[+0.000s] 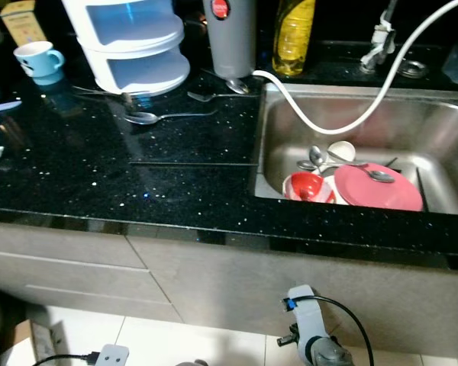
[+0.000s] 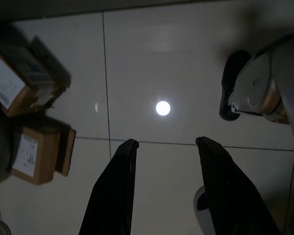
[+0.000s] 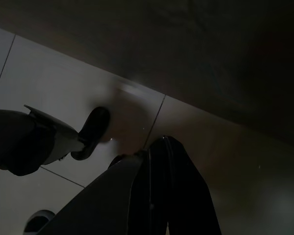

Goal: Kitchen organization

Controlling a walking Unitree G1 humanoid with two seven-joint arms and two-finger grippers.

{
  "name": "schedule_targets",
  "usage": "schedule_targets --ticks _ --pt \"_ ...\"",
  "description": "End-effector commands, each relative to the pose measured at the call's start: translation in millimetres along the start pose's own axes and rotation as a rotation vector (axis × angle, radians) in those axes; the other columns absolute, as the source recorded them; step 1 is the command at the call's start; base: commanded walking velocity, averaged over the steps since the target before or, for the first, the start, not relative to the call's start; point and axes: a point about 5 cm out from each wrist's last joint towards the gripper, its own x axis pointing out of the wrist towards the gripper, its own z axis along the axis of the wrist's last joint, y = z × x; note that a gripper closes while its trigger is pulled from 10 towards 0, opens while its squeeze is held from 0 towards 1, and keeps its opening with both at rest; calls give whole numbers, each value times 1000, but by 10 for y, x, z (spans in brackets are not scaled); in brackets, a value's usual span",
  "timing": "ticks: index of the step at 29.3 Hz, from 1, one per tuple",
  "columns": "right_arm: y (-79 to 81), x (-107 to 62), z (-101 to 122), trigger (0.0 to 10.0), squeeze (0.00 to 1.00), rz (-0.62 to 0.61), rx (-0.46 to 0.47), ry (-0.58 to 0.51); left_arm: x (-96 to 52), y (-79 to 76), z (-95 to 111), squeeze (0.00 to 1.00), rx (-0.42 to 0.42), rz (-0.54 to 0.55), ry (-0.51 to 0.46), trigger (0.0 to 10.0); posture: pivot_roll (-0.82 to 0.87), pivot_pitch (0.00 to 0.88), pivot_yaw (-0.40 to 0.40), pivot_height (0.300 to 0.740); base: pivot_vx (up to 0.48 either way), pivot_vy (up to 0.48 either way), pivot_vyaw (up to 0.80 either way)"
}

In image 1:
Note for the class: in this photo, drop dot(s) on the wide grey cabinet front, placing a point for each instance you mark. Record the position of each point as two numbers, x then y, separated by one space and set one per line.
290 271

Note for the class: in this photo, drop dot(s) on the red and white bowl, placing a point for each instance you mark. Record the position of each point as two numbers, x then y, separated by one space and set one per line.
308 187

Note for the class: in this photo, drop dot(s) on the pink plate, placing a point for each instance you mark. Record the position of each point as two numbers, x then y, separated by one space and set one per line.
382 193

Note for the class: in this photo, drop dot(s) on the small white cup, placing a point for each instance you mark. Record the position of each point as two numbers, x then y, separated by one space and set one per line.
342 149

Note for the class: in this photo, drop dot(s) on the black chopstick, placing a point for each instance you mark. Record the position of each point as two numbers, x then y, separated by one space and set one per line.
391 163
421 189

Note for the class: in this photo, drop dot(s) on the deep grey cabinet drawer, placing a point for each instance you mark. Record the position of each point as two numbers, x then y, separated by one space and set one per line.
76 288

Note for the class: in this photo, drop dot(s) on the brown cardboard box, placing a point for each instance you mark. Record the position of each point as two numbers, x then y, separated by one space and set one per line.
28 347

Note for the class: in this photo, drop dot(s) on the shallow grey cabinet drawer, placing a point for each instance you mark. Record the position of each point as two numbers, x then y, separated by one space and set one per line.
61 244

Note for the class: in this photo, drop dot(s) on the stainless steel sink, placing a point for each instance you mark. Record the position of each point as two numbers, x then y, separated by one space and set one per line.
439 133

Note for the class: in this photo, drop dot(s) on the grey canister red round sticker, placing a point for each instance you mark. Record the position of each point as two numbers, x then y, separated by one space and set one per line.
230 49

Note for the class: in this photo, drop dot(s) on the round steel hole cover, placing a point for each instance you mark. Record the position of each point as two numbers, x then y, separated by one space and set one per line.
412 69

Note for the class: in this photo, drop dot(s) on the yellow dish soap bottle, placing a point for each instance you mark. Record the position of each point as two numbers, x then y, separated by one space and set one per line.
292 38

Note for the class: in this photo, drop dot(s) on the white and blue flat utensil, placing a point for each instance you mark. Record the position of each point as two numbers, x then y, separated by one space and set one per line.
1 107

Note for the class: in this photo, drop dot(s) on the chrome tap with white tape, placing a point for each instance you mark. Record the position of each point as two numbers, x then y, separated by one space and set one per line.
379 42

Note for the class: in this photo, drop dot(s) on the thin steel knife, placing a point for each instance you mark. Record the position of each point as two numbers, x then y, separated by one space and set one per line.
99 92

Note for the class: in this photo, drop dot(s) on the white tiered storage container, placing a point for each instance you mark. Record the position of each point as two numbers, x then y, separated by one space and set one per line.
130 65

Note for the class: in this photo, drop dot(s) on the light blue mug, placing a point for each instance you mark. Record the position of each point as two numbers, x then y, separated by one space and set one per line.
37 65

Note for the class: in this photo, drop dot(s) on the yellow cardboard packet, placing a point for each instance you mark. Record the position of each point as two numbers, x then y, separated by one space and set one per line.
23 24

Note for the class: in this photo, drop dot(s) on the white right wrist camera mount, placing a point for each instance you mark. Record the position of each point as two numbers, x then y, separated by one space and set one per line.
301 314

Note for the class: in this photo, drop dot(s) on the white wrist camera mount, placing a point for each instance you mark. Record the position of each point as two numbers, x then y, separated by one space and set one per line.
301 314
113 356

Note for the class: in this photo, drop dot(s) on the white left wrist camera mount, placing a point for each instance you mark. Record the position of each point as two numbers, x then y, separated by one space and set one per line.
113 356

